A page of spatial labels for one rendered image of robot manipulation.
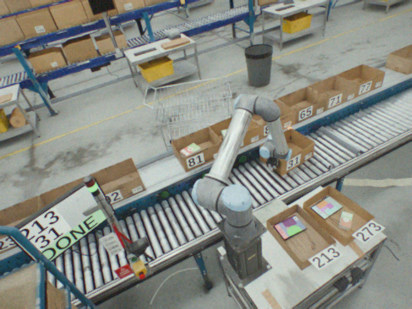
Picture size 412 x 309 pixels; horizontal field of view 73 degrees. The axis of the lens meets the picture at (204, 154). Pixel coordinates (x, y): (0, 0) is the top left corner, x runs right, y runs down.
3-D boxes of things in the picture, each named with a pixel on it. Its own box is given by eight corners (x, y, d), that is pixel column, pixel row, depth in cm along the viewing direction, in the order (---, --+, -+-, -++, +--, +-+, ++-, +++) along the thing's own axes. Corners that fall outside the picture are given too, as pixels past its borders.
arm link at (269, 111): (279, 94, 159) (294, 151, 213) (259, 91, 166) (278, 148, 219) (272, 110, 156) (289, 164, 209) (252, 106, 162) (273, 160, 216)
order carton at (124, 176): (100, 210, 227) (92, 197, 216) (95, 187, 249) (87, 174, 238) (146, 190, 236) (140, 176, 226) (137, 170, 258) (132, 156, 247)
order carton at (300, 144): (282, 176, 243) (282, 162, 232) (259, 159, 263) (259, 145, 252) (313, 156, 255) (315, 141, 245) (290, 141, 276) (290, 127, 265)
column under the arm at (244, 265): (272, 268, 183) (273, 240, 161) (240, 290, 175) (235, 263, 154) (249, 239, 201) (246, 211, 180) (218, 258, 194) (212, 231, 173)
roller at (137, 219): (150, 267, 202) (148, 263, 199) (133, 216, 240) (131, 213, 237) (157, 263, 203) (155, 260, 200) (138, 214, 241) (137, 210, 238)
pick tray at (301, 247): (301, 271, 178) (302, 263, 172) (265, 228, 206) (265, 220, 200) (335, 250, 185) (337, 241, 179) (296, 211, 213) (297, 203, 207)
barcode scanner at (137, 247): (153, 250, 178) (146, 242, 171) (137, 260, 177) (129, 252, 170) (150, 242, 183) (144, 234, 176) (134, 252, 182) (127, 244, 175)
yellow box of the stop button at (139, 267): (138, 279, 185) (134, 274, 180) (135, 269, 191) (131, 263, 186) (158, 269, 188) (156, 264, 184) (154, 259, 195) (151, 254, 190)
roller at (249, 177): (276, 200, 227) (272, 205, 228) (242, 165, 265) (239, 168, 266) (273, 199, 224) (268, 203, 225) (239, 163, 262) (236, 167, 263)
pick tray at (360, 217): (344, 247, 186) (347, 239, 179) (301, 211, 213) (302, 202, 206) (372, 225, 194) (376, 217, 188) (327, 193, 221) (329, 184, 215)
